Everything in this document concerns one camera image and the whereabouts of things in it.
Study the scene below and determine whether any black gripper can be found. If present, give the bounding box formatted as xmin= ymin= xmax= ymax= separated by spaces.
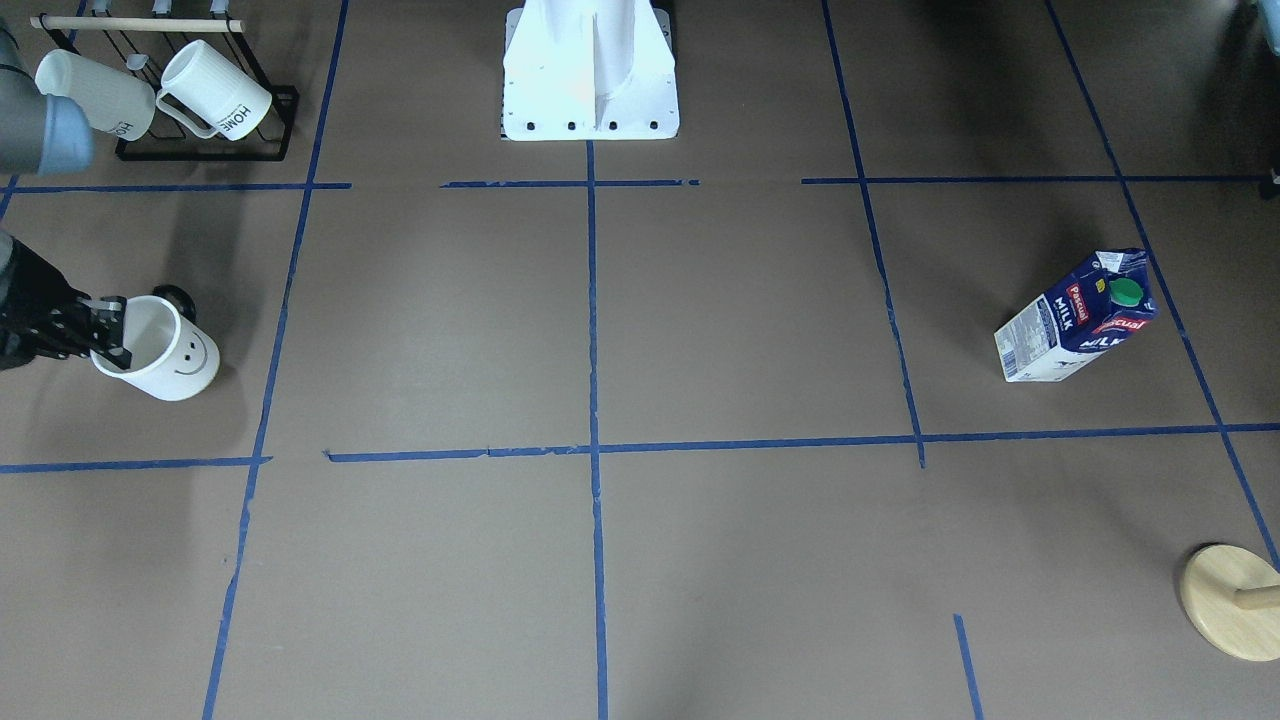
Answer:
xmin=1 ymin=233 xmax=133 ymax=372

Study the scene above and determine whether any white smiley face mug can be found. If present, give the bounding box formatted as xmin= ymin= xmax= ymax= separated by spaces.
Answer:
xmin=90 ymin=284 xmax=221 ymax=401

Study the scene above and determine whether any blue Pascual milk carton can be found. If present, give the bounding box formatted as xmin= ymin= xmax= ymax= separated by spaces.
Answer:
xmin=995 ymin=249 xmax=1158 ymax=382

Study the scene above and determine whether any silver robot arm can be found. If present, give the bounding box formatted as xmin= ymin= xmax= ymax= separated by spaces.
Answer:
xmin=1 ymin=26 xmax=132 ymax=370

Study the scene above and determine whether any white ribbed HOME mug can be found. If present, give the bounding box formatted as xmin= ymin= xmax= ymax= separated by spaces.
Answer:
xmin=155 ymin=40 xmax=273 ymax=141

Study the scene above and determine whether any wooden stand with round base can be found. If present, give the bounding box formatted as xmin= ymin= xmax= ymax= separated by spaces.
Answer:
xmin=1179 ymin=544 xmax=1279 ymax=662

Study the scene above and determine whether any black wire mug rack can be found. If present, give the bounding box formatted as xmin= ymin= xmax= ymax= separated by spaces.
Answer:
xmin=29 ymin=1 xmax=300 ymax=161

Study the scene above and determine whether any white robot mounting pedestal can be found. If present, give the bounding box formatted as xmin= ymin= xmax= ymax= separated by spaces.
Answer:
xmin=500 ymin=1 xmax=681 ymax=142

